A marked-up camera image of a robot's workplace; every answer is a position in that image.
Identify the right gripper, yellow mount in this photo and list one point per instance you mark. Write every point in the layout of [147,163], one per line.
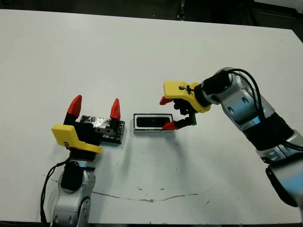
[182,92]

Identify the left gripper, yellow mount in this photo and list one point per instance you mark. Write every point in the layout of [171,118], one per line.
[81,139]

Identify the black slim camera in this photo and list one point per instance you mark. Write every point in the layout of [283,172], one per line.
[151,121]

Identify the black glossy box lid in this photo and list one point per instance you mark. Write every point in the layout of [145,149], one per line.
[117,136]

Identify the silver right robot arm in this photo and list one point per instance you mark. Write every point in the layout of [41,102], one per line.
[241,104]

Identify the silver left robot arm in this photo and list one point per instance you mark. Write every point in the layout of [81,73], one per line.
[71,205]

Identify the white panel behind table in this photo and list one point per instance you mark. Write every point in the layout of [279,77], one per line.
[299,7]

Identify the camera box with white inlay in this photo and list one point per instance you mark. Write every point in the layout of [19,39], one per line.
[149,131]

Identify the dark metal post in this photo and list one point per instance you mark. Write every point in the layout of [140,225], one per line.
[181,10]

